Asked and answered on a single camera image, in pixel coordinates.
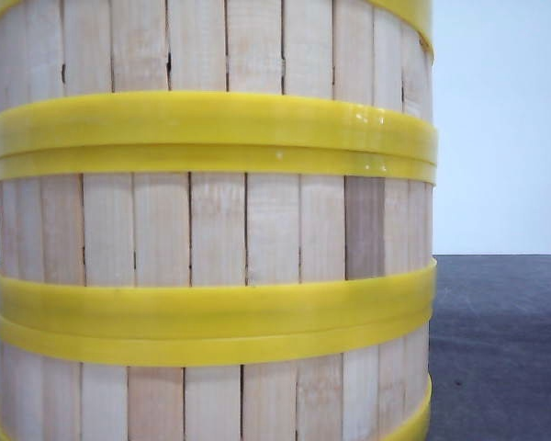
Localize wooden steamer basket yellow rims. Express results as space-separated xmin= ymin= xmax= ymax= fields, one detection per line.
xmin=0 ymin=141 xmax=440 ymax=341

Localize yellow steamer lid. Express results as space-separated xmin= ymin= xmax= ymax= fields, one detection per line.
xmin=367 ymin=0 xmax=434 ymax=60

